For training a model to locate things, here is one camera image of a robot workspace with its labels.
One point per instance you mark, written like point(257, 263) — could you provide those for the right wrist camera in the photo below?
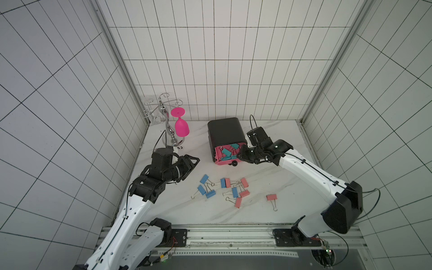
point(259, 138)

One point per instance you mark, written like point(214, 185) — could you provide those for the blue binder clip lower left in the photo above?
point(209, 191)

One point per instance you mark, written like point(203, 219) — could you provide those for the black drawer cabinet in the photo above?
point(224, 132)

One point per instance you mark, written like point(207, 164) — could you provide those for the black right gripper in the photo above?
point(254, 155)

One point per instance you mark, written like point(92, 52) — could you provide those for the pink binder clip bottom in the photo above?
point(236, 201)

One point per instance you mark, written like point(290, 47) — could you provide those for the clear wine glass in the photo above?
point(154, 111)

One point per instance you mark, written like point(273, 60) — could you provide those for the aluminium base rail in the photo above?
point(253, 240)

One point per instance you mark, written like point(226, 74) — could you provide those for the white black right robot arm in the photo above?
point(345, 203)

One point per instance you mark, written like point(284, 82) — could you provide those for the blue binder clip top left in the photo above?
point(205, 180)

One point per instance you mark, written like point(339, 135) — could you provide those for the blue binder clip centre upper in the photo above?
point(221, 183)

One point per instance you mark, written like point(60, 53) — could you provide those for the pink binder clip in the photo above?
point(229, 183)
point(244, 194)
point(236, 201)
point(243, 183)

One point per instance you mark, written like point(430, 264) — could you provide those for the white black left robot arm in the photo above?
point(128, 219)

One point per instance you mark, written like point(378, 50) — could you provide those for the pink binder clip lone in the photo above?
point(272, 199)

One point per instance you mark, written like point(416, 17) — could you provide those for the magenta plastic wine glass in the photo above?
point(181, 126)

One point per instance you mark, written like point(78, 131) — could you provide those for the pink top drawer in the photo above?
point(217, 154)

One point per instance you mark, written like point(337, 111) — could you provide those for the blue binder clip far left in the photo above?
point(200, 190)

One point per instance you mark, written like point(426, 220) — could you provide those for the blue binder clip centre lower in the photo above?
point(233, 192)

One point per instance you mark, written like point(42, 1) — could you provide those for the chrome glass rack stand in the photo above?
point(171, 138)

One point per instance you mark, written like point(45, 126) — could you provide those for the pink binder clip beside blue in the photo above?
point(229, 183)

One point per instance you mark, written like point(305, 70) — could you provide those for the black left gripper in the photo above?
point(186, 162)

